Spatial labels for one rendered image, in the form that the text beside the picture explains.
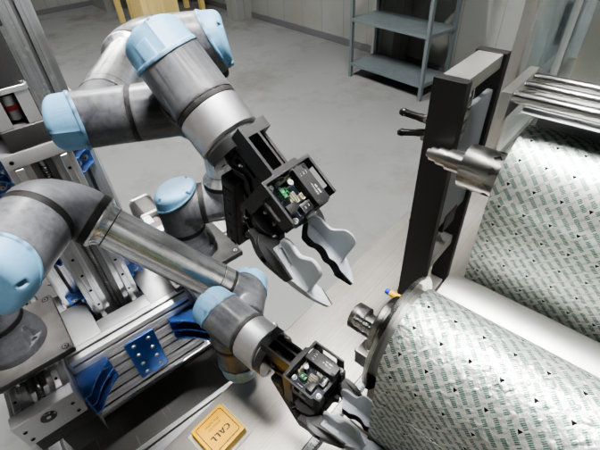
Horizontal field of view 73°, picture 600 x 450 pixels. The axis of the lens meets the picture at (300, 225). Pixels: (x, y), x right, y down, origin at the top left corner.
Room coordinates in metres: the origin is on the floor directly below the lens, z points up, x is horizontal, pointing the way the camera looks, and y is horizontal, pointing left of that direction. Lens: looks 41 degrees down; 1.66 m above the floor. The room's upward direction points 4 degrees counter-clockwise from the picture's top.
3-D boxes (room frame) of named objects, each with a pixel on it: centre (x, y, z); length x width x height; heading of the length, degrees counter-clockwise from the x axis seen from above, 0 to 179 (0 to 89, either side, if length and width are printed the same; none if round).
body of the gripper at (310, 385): (0.31, 0.01, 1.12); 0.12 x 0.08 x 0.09; 46
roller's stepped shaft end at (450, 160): (0.51, -0.22, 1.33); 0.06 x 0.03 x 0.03; 46
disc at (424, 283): (0.27, -0.11, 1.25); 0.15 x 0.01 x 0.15; 136
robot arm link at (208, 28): (0.92, 0.20, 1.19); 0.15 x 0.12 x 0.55; 100
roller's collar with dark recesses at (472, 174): (0.47, -0.27, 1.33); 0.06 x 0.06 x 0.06; 46
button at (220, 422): (0.32, 0.17, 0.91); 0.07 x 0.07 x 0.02; 46
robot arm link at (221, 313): (0.42, 0.13, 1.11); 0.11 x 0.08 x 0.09; 46
